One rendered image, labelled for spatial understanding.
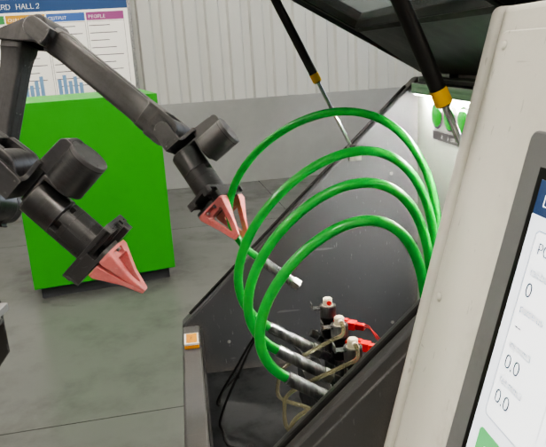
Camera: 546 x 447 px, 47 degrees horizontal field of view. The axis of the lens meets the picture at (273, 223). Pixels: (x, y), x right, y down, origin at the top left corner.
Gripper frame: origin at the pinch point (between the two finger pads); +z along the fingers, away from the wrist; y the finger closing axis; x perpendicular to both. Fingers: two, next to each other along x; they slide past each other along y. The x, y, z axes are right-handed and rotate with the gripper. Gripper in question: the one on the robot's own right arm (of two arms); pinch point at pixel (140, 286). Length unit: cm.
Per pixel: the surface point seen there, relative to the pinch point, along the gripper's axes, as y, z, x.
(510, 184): 44, 17, -26
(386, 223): 31.6, 16.7, -5.4
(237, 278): 8.6, 10.0, 5.9
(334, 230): 26.8, 12.5, -7.0
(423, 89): 48, 15, 44
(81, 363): -162, 11, 204
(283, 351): 7.4, 21.1, -0.8
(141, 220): -129, -20, 321
